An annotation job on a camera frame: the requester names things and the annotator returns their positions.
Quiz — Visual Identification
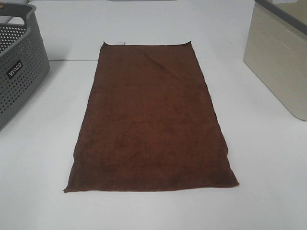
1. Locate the brown towel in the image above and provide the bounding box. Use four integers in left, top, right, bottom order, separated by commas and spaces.
65, 42, 239, 193

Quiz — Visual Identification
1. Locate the grey perforated plastic basket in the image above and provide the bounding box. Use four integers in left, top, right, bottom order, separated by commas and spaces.
0, 3, 50, 127

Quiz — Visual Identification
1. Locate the beige plastic bin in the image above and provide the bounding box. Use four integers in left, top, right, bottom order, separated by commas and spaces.
243, 0, 307, 121

